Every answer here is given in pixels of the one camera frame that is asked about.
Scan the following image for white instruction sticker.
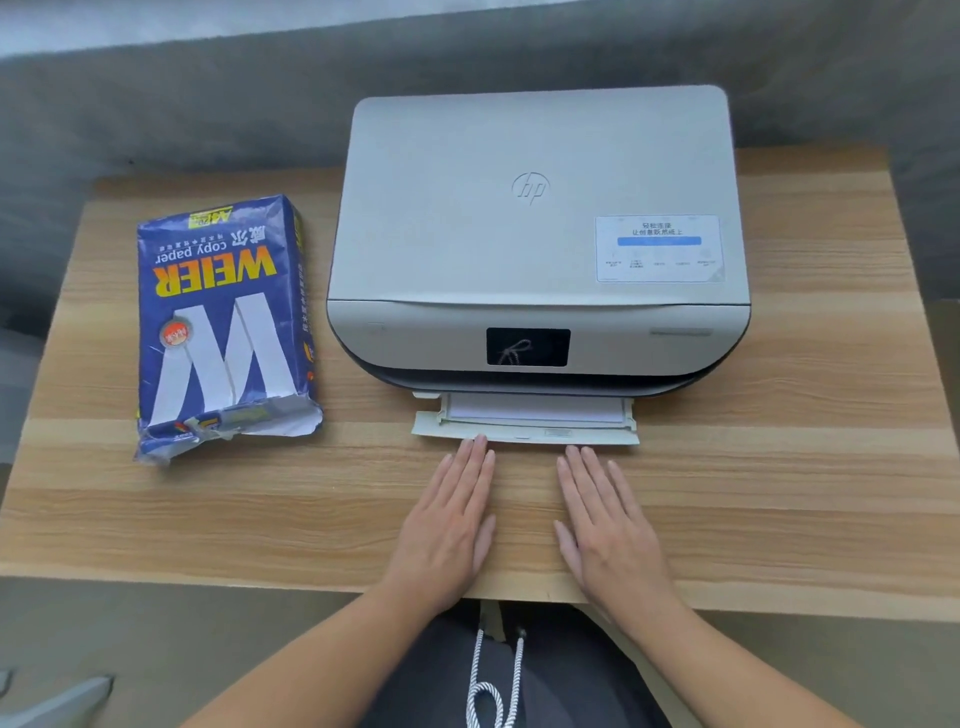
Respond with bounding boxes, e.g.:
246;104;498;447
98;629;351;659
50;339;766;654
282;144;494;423
595;214;726;285

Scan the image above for white braided drawstring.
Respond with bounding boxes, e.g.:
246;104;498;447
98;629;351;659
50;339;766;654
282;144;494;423
465;628;527;728

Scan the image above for grey chair leg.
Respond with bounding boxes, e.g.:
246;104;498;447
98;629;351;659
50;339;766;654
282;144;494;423
0;669;115;728

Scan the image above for white inkjet printer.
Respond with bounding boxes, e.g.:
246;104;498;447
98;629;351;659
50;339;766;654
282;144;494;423
326;84;752;399

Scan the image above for person's left forearm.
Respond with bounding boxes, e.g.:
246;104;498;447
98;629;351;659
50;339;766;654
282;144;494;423
180;581;451;728

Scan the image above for person's right hand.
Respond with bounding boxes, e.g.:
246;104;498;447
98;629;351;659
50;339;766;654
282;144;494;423
553;444;678;624

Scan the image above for white printer paper tray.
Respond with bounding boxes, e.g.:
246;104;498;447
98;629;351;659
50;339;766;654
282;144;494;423
410;390;641;447

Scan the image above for person's left hand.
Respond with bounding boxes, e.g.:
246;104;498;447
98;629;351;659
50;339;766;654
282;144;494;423
383;434;498;619

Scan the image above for dark drawstring trousers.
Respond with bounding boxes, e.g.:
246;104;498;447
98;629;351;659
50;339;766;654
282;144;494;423
358;597;674;728

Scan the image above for blue copy paper ream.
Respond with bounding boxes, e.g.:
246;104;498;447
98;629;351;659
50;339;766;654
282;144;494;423
133;194;324;466

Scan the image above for person's right forearm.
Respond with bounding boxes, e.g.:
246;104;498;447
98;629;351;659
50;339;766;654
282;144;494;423
618;592;864;728

